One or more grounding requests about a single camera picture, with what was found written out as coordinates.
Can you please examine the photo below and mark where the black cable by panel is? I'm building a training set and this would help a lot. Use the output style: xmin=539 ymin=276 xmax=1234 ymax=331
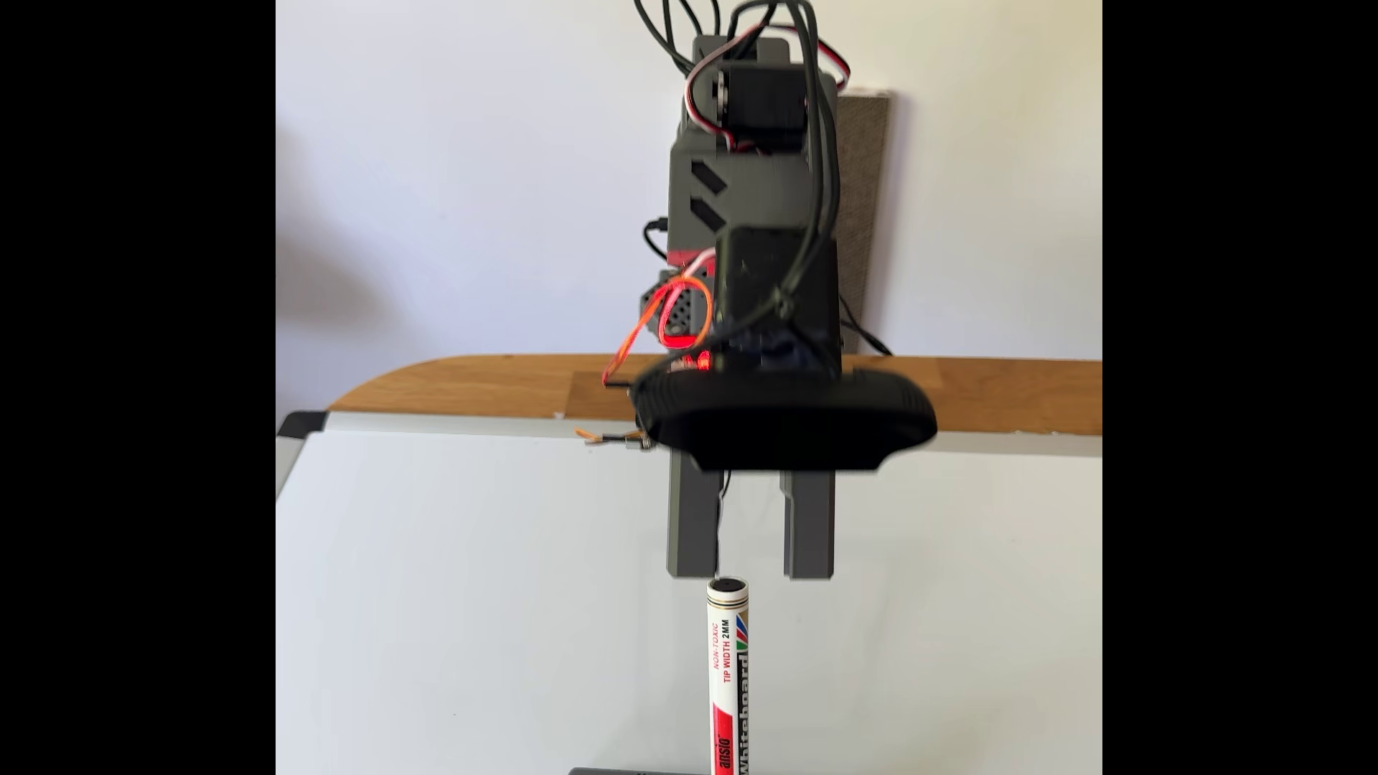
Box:
xmin=840 ymin=299 xmax=893 ymax=357

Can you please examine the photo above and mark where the white whiteboard marker pen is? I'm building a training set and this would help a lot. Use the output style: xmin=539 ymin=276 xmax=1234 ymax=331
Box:
xmin=706 ymin=577 xmax=751 ymax=775

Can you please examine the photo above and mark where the black webcam cable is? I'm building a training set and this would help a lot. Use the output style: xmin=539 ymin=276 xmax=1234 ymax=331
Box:
xmin=633 ymin=0 xmax=846 ymax=335

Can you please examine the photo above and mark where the red white black servo cable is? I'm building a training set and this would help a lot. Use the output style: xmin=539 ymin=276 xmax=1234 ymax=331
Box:
xmin=683 ymin=24 xmax=852 ymax=152

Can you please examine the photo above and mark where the brown textured panel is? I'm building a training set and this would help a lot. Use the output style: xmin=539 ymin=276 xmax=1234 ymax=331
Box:
xmin=834 ymin=91 xmax=893 ymax=357

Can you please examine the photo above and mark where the orange wire loop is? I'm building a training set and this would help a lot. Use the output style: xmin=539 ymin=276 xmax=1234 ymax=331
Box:
xmin=601 ymin=250 xmax=717 ymax=387

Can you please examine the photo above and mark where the white whiteboard silver frame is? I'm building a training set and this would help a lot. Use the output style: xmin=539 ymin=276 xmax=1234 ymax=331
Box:
xmin=276 ymin=410 xmax=1104 ymax=775

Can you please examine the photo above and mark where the black oval webcam with clip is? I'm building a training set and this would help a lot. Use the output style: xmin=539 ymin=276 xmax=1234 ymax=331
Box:
xmin=629 ymin=224 xmax=939 ymax=473

